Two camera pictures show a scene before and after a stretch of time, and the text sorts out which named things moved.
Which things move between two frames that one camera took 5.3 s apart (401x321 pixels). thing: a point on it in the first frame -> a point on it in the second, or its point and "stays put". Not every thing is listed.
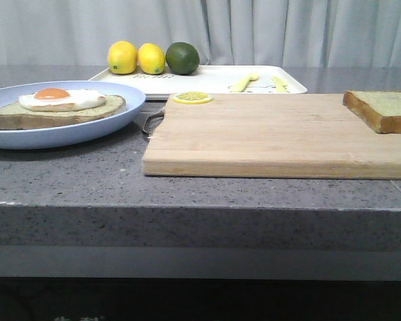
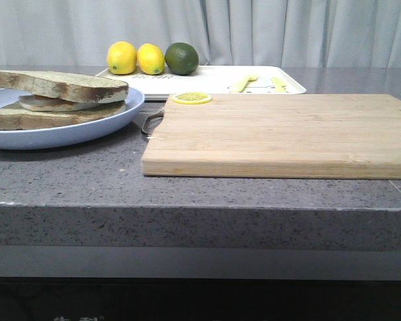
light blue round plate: [6, 95] stays put
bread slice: [385, 112] -> [25, 83]
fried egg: [61, 99] stays put
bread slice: [23, 117] stays put
